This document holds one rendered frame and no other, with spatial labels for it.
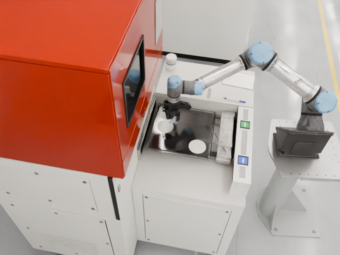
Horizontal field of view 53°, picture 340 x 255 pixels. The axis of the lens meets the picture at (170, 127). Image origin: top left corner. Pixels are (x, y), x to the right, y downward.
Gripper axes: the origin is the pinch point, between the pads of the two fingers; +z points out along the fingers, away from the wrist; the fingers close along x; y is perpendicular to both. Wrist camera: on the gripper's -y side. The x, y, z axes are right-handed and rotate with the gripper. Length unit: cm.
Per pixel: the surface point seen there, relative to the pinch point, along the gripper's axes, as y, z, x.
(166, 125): 5.9, 1.2, -0.6
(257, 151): -91, 91, -12
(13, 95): 75, -73, 26
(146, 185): 30.2, 9.2, 29.5
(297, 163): -57, 9, 50
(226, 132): -26.3, 3.3, 17.2
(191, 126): -7.9, 1.3, 6.3
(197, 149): -3.5, 1.3, 22.6
